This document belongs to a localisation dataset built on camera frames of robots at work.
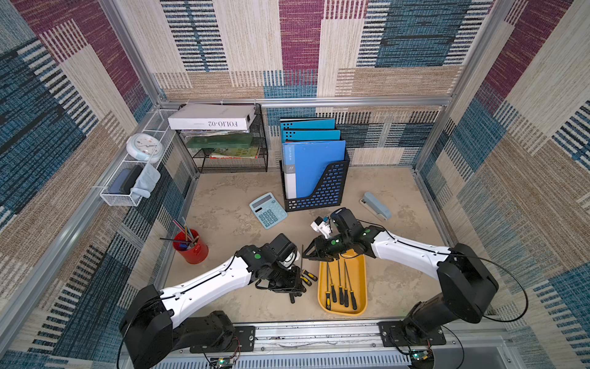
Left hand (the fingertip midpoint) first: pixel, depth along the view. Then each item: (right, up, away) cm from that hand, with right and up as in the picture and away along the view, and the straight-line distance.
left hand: (303, 289), depth 74 cm
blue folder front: (+1, +42, +16) cm, 45 cm away
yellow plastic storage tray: (+14, -3, +10) cm, 18 cm away
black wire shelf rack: (-37, +48, +28) cm, 67 cm away
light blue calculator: (-15, +23, +29) cm, 39 cm away
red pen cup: (-41, +12, +10) cm, 43 cm away
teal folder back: (+6, +60, +29) cm, 67 cm away
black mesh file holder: (+11, +30, +25) cm, 41 cm away
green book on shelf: (-29, +53, +28) cm, 67 cm away
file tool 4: (+15, -4, +9) cm, 18 cm away
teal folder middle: (-5, +53, +20) cm, 57 cm away
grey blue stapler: (+32, +24, +27) cm, 49 cm away
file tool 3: (+13, -3, +9) cm, 17 cm away
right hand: (+1, +9, +5) cm, 11 cm away
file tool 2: (+9, -5, +8) cm, 13 cm away
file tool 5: (+1, -2, +11) cm, 11 cm away
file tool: (+9, -5, +9) cm, 13 cm away
